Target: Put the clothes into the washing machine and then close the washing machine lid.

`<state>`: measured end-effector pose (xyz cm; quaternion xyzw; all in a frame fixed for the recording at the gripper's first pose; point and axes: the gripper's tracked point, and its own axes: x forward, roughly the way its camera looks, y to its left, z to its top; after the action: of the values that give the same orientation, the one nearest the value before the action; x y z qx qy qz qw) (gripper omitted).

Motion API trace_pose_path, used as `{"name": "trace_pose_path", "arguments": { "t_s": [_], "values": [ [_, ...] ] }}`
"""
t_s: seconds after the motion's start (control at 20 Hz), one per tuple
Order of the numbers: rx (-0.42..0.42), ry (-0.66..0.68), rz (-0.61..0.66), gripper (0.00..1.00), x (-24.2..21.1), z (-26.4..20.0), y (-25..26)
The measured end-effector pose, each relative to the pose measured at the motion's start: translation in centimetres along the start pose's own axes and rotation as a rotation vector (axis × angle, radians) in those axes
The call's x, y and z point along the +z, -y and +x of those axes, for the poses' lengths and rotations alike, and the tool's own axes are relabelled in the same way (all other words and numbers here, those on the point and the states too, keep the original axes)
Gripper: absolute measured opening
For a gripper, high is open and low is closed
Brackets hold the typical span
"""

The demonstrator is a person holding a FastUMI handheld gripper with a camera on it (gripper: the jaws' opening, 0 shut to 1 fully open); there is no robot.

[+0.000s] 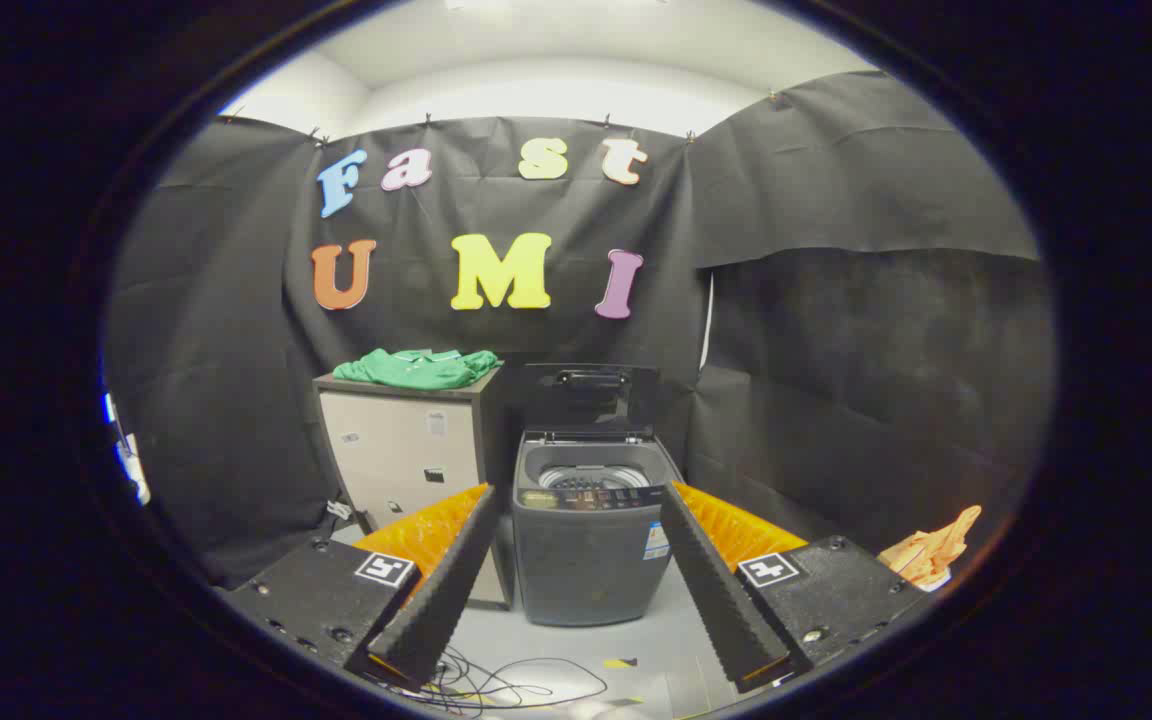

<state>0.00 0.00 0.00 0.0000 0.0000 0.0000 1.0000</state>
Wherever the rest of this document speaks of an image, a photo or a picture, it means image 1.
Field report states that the tangle of thin cables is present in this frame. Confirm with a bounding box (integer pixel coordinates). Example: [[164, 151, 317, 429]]
[[416, 645, 609, 713]]

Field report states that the green polo shirt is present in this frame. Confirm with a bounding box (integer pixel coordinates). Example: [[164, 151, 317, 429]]
[[333, 348, 504, 391]]

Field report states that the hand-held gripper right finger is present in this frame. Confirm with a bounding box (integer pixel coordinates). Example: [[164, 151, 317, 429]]
[[658, 480, 933, 694]]

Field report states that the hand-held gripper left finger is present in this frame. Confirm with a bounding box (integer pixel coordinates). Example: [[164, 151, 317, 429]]
[[226, 483, 500, 692]]

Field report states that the grey storage cabinet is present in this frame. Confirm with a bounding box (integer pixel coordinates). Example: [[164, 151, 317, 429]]
[[313, 365, 513, 609]]

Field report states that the orange cloth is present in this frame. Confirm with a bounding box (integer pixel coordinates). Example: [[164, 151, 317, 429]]
[[878, 505, 983, 591]]

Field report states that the grey washing machine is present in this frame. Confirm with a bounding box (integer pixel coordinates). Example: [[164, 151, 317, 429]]
[[511, 425, 685, 627]]

